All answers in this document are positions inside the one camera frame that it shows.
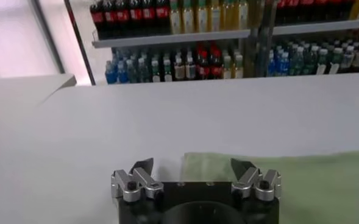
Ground black slanted pole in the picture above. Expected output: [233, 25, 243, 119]
[63, 0, 97, 86]

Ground green shirt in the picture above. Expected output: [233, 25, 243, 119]
[180, 150, 359, 224]

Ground bottle shelf rack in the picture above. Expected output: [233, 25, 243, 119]
[89, 0, 261, 85]
[257, 0, 359, 79]

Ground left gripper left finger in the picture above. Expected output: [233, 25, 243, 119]
[110, 157, 165, 203]

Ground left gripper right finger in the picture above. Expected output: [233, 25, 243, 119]
[230, 158, 282, 203]

